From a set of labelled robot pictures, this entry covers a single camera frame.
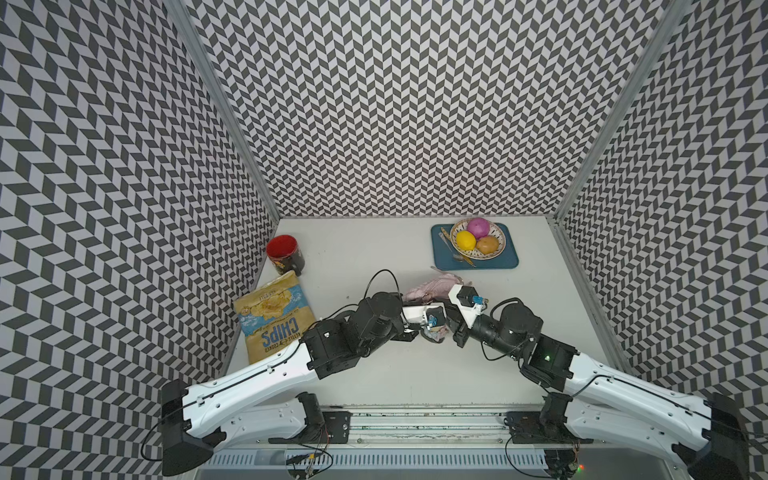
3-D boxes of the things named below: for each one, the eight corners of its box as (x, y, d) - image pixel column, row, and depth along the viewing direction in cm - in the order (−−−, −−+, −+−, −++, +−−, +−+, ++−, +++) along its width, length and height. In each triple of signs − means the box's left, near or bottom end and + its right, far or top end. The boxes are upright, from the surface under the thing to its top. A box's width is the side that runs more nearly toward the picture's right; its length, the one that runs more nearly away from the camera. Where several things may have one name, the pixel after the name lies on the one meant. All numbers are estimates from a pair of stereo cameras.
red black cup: (271, 280, 102) (260, 261, 94) (280, 254, 110) (270, 234, 101) (300, 280, 102) (291, 261, 94) (307, 253, 110) (299, 234, 101)
